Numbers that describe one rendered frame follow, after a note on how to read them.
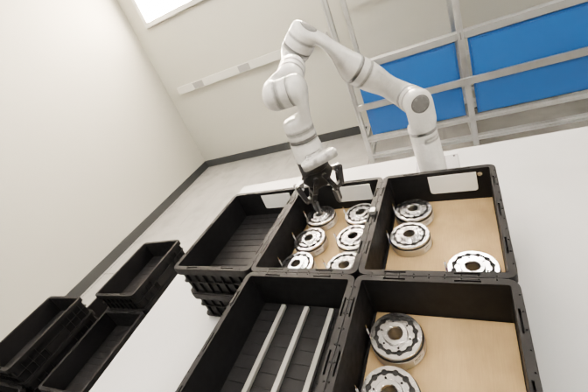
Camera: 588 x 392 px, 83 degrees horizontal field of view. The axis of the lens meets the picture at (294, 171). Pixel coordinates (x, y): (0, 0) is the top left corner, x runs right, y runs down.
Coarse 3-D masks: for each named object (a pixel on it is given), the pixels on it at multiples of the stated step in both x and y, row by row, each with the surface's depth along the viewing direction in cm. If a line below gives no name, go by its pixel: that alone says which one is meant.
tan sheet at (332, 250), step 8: (344, 208) 114; (344, 216) 110; (336, 224) 108; (344, 224) 106; (328, 232) 106; (336, 232) 104; (328, 240) 102; (328, 248) 99; (336, 248) 98; (320, 256) 97; (328, 256) 96; (320, 264) 94
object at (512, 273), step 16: (400, 176) 100; (416, 176) 98; (496, 176) 84; (384, 192) 96; (496, 192) 79; (496, 208) 75; (368, 240) 81; (512, 256) 62; (368, 272) 72; (384, 272) 70; (400, 272) 69; (416, 272) 67; (432, 272) 66; (448, 272) 64; (464, 272) 63; (480, 272) 62; (496, 272) 61; (512, 272) 60
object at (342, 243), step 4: (348, 228) 99; (352, 228) 98; (356, 228) 97; (360, 228) 97; (340, 232) 98; (344, 232) 98; (360, 232) 95; (340, 236) 97; (344, 236) 96; (336, 240) 96; (340, 240) 96; (344, 240) 95; (340, 244) 94; (344, 244) 93; (348, 244) 92; (352, 244) 92; (356, 244) 92; (344, 248) 92; (348, 248) 91; (352, 248) 91; (356, 248) 90
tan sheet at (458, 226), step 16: (432, 208) 97; (448, 208) 95; (464, 208) 93; (480, 208) 90; (432, 224) 92; (448, 224) 90; (464, 224) 87; (480, 224) 85; (496, 224) 83; (432, 240) 87; (448, 240) 85; (464, 240) 83; (480, 240) 81; (496, 240) 79; (400, 256) 86; (416, 256) 84; (432, 256) 82; (448, 256) 80; (496, 256) 75
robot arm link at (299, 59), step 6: (282, 48) 99; (288, 48) 96; (282, 54) 96; (288, 54) 85; (294, 54) 84; (300, 54) 97; (282, 60) 83; (288, 60) 81; (294, 60) 81; (300, 60) 83; (300, 66) 81
